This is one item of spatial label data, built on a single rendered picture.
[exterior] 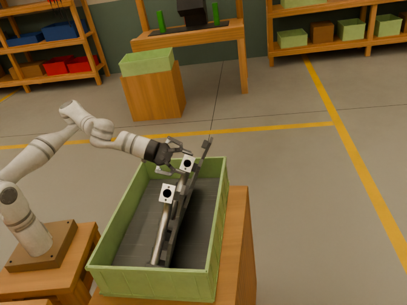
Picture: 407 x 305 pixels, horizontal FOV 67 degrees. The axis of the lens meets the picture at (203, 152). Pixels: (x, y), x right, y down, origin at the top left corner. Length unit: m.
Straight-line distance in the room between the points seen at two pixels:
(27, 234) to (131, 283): 0.43
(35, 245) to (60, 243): 0.09
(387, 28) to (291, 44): 1.38
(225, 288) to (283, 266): 1.06
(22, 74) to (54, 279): 5.70
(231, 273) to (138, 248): 0.37
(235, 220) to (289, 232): 1.05
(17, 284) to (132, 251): 0.43
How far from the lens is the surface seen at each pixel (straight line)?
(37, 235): 1.34
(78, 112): 1.30
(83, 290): 1.39
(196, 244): 1.22
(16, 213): 1.26
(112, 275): 1.14
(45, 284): 1.35
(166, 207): 1.06
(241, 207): 1.41
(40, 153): 1.29
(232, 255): 1.24
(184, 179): 1.18
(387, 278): 2.25
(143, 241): 1.29
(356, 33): 5.55
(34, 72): 6.68
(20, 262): 1.42
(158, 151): 1.08
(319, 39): 5.45
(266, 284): 2.11
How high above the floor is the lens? 1.77
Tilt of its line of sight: 33 degrees down
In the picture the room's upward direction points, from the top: 10 degrees counter-clockwise
